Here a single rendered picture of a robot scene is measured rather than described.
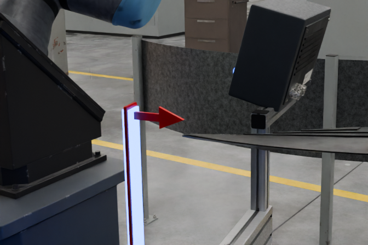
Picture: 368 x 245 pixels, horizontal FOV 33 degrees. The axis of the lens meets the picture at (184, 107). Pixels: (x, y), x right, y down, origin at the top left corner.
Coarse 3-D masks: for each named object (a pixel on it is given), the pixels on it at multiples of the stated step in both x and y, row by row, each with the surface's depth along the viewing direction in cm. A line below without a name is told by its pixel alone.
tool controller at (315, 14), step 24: (288, 0) 133; (264, 24) 118; (288, 24) 116; (312, 24) 121; (240, 48) 121; (264, 48) 119; (288, 48) 117; (312, 48) 128; (240, 72) 122; (264, 72) 120; (288, 72) 118; (312, 72) 141; (240, 96) 123; (264, 96) 121; (288, 96) 123
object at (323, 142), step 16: (336, 128) 62; (352, 128) 60; (240, 144) 54; (256, 144) 53; (272, 144) 54; (288, 144) 54; (304, 144) 54; (320, 144) 54; (336, 144) 54; (352, 144) 54
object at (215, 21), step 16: (192, 0) 748; (208, 0) 736; (224, 0) 725; (240, 0) 745; (192, 16) 753; (208, 16) 741; (224, 16) 729; (240, 16) 750; (192, 32) 757; (208, 32) 745; (224, 32) 733; (240, 32) 754; (192, 48) 762; (208, 48) 750; (224, 48) 738
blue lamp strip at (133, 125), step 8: (128, 112) 66; (128, 120) 67; (136, 120) 68; (136, 128) 68; (136, 136) 68; (136, 144) 68; (136, 152) 68; (136, 160) 68; (136, 168) 69; (136, 176) 69; (136, 184) 69; (136, 192) 69; (136, 200) 69; (136, 208) 69; (136, 216) 70; (136, 224) 70; (136, 232) 70; (136, 240) 70
